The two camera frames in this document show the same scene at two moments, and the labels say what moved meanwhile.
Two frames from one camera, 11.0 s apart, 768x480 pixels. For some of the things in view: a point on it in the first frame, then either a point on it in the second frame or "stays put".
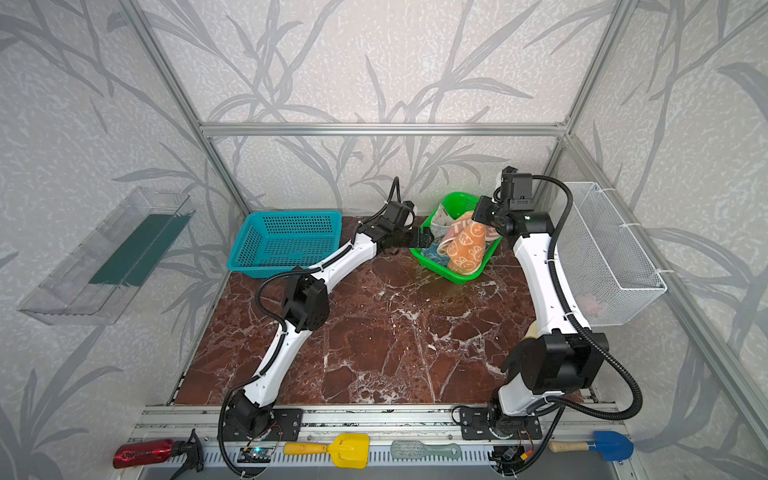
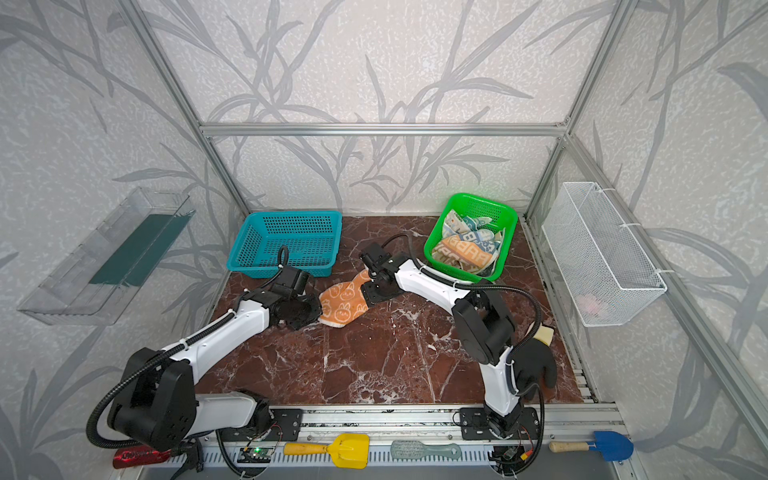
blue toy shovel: x=615 y=446 stays put
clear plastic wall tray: x=93 y=286 stays put
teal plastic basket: x=273 y=244 stays put
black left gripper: x=421 y=238 to x=306 y=309
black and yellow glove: x=532 y=351 stays put
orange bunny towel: x=465 y=242 to x=343 y=302
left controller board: x=254 y=455 stays put
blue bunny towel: x=431 y=251 to x=472 y=229
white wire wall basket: x=606 y=276 stays put
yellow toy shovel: x=349 y=450 stays put
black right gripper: x=485 y=210 to x=376 y=288
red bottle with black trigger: x=145 y=452 stays put
